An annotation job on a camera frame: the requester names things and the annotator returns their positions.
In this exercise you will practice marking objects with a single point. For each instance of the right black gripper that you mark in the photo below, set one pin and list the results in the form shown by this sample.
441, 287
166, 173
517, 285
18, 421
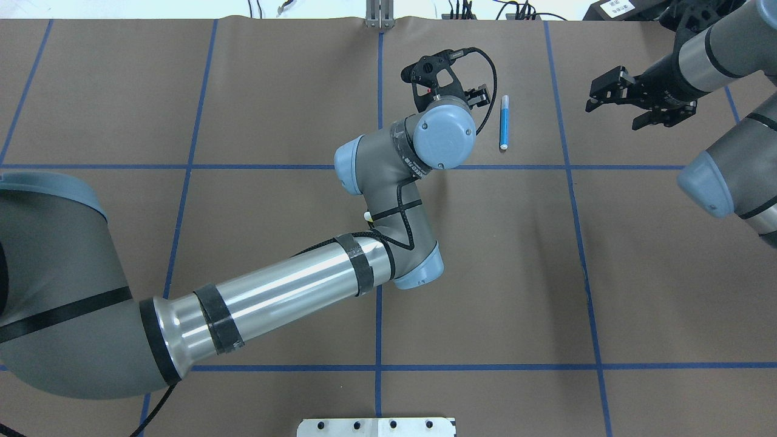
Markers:
657, 80

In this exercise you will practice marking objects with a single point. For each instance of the blue marker pen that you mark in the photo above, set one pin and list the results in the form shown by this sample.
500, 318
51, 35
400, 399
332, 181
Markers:
504, 123

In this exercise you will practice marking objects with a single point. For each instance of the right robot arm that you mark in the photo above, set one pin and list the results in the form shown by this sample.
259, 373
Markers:
715, 44

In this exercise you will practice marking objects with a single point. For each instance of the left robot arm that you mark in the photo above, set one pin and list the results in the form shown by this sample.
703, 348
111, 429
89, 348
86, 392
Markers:
71, 326

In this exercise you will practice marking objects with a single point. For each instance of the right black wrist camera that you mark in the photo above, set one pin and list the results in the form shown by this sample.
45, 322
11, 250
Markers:
695, 16

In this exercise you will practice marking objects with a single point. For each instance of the aluminium frame post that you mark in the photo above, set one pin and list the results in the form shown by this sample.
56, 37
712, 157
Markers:
379, 14

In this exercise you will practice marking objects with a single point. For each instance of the white pedestal column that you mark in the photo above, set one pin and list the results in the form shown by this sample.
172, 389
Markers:
396, 426

